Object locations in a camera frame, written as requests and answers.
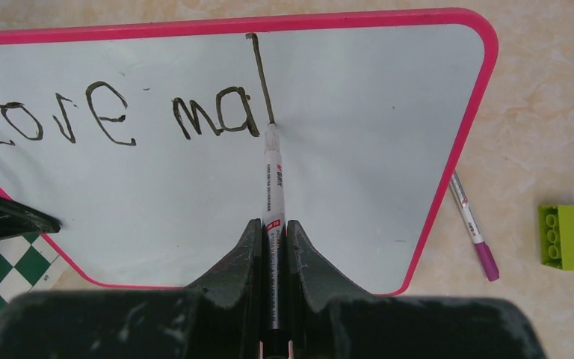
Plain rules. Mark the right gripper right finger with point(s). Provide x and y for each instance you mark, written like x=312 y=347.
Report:
x=318 y=292

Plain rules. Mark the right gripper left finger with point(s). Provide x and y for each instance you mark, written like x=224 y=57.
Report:
x=226 y=316

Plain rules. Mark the black whiteboard marker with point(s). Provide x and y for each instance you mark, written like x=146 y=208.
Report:
x=275 y=335

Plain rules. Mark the pink framed whiteboard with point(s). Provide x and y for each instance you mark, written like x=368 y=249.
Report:
x=146 y=141

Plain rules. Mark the purple whiteboard marker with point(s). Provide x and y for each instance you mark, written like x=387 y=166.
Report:
x=485 y=256

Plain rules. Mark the green white chessboard mat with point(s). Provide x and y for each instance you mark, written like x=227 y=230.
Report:
x=27 y=263

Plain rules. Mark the green white toy brick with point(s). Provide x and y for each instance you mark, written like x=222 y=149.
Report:
x=556 y=236

